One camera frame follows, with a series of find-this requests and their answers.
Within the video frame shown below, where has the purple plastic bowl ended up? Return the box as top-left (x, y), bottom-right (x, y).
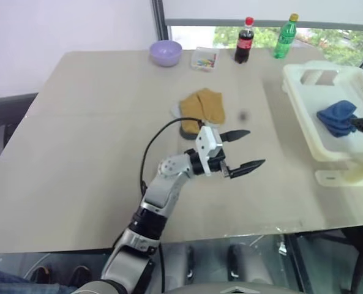
top-left (149, 40), bottom-right (183, 68)

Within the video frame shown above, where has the grey robot torso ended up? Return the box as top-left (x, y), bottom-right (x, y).
top-left (168, 280), bottom-right (295, 294)

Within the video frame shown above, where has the mustard yellow sock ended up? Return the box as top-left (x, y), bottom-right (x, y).
top-left (180, 93), bottom-right (207, 136)
top-left (196, 88), bottom-right (226, 126)

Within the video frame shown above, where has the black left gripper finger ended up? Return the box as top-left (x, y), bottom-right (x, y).
top-left (220, 129), bottom-right (251, 143)
top-left (228, 159), bottom-right (266, 179)

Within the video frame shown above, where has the white basket stand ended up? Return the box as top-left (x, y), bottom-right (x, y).
top-left (315, 167), bottom-right (363, 187)

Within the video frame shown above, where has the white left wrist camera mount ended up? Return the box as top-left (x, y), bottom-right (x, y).
top-left (195, 125), bottom-right (225, 177)

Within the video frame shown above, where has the blue jeans leg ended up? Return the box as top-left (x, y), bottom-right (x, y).
top-left (0, 262), bottom-right (78, 294)

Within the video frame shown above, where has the light grey sock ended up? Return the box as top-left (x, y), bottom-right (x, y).
top-left (169, 102), bottom-right (184, 119)

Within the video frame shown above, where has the white roller blind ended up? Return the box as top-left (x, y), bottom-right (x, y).
top-left (163, 0), bottom-right (363, 31)

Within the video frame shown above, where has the dark shoe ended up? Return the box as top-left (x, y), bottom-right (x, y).
top-left (30, 265), bottom-right (51, 285)
top-left (70, 265), bottom-right (93, 286)

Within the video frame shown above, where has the dark grey chair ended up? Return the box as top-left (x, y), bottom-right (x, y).
top-left (0, 92), bottom-right (40, 182)

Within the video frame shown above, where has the grey window post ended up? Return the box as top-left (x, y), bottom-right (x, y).
top-left (150, 0), bottom-right (170, 43)

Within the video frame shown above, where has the cream plastic basket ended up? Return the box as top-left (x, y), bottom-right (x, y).
top-left (280, 59), bottom-right (363, 185)

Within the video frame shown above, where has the clear box with colourful clips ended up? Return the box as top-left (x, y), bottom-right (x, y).
top-left (190, 46), bottom-right (221, 74)

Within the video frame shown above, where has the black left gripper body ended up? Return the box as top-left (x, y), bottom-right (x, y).
top-left (208, 142), bottom-right (231, 179)

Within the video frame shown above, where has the cola bottle with red cap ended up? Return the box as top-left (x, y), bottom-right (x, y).
top-left (233, 16), bottom-right (256, 65)

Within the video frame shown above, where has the green bottle with yellow cap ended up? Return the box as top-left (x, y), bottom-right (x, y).
top-left (272, 12), bottom-right (299, 60)

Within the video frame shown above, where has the dark rounded bar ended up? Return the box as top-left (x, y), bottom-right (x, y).
top-left (184, 246), bottom-right (196, 280)
top-left (227, 244), bottom-right (241, 280)

